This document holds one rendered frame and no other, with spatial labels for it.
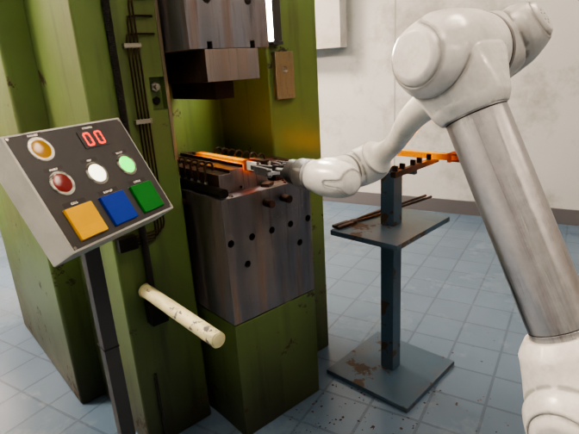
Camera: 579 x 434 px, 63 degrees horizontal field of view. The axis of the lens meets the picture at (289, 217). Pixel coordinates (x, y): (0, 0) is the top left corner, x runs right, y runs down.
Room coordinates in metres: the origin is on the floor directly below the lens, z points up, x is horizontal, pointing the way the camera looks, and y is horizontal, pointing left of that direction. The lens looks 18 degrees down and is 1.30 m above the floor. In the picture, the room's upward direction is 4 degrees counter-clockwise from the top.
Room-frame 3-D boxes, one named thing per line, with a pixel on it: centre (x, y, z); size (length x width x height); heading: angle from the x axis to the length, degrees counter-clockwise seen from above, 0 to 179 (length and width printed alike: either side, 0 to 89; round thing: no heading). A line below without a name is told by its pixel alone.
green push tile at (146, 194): (1.17, 0.36, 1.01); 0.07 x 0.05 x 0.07; 155
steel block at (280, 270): (1.77, 0.24, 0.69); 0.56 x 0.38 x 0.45; 40
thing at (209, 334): (1.27, 0.35, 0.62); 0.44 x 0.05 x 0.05; 40
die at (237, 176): (1.72, 0.28, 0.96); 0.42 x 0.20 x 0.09; 40
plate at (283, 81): (1.86, -0.01, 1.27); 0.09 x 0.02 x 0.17; 130
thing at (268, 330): (1.77, 0.24, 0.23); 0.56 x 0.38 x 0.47; 40
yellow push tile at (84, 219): (0.99, 0.45, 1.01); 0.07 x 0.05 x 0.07; 155
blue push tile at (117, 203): (1.08, 0.40, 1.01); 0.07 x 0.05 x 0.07; 155
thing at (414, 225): (1.79, -0.40, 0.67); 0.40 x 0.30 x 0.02; 135
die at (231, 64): (1.72, 0.28, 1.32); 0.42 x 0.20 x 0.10; 40
